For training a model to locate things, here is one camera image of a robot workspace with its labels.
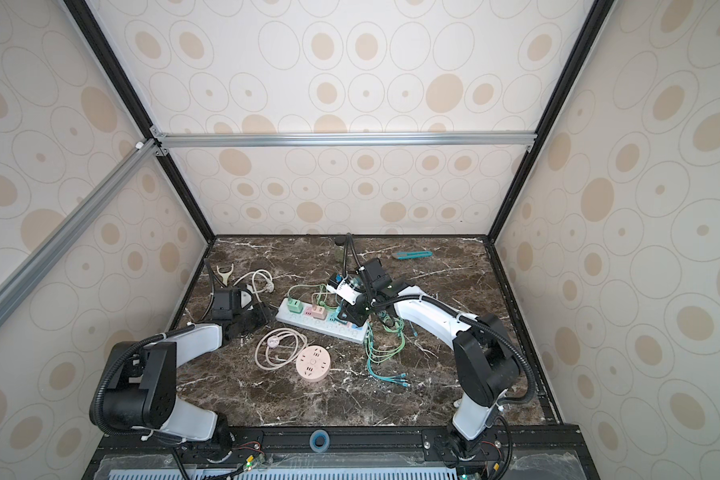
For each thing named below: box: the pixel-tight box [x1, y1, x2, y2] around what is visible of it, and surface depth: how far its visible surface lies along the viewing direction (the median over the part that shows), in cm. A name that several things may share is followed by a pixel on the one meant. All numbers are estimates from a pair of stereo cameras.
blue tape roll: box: [309, 429, 330, 453], surface depth 75 cm
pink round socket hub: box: [295, 345, 331, 383], surface depth 87 cm
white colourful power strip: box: [276, 298, 369, 344], surface depth 94 cm
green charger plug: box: [287, 298, 304, 314], surface depth 94 cm
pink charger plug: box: [311, 304, 327, 320], surface depth 93 cm
